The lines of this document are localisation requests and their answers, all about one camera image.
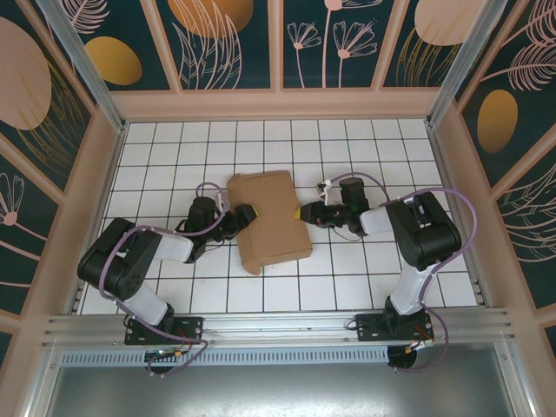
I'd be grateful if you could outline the aluminium corner post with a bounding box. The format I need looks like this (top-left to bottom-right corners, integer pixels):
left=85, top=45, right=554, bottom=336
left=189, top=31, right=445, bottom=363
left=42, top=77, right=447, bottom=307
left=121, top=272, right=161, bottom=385
left=35, top=0, right=128, bottom=134
left=424, top=0, right=500, bottom=130

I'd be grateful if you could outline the brown cardboard paper box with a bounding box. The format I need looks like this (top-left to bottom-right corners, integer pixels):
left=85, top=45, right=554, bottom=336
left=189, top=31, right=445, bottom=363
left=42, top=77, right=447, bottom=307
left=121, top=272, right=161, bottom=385
left=225, top=169, right=314, bottom=277

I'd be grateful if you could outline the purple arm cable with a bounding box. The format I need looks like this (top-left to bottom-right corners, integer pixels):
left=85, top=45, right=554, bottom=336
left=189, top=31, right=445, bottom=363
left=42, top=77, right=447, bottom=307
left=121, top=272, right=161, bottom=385
left=323, top=172, right=481, bottom=374
left=97, top=181, right=231, bottom=378

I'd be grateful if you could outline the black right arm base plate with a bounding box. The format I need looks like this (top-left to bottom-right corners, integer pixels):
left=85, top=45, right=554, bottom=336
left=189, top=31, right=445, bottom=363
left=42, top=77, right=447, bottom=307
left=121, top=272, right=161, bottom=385
left=354, top=313, right=435, bottom=344

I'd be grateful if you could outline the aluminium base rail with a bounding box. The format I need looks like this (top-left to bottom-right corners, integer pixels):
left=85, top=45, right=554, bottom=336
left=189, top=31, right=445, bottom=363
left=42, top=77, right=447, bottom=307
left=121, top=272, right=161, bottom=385
left=41, top=307, right=520, bottom=348

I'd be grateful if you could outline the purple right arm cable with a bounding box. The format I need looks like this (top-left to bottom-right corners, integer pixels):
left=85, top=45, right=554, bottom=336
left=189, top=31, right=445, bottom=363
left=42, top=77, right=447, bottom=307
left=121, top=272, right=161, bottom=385
left=323, top=172, right=481, bottom=374

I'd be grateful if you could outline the slotted grey cable duct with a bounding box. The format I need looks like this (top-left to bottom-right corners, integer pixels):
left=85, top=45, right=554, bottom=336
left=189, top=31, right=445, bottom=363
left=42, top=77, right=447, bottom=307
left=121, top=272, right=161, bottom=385
left=60, top=346, right=391, bottom=367

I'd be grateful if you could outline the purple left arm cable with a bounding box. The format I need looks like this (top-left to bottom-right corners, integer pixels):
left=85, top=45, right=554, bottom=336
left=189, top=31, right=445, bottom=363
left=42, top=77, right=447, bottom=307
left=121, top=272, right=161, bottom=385
left=97, top=181, right=231, bottom=378

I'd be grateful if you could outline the aluminium table side rail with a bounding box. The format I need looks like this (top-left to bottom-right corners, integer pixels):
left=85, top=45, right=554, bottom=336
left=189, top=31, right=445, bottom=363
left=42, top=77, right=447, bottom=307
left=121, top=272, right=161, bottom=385
left=67, top=123, right=129, bottom=314
left=425, top=123, right=494, bottom=312

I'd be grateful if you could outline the grey metal sheet panel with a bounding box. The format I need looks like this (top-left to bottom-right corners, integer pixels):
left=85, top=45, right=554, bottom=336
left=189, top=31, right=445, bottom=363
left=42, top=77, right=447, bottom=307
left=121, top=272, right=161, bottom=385
left=23, top=341, right=535, bottom=417

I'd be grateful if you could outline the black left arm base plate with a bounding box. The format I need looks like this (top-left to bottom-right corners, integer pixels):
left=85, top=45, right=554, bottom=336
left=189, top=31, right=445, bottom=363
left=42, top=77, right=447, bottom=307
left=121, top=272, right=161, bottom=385
left=124, top=315, right=205, bottom=347

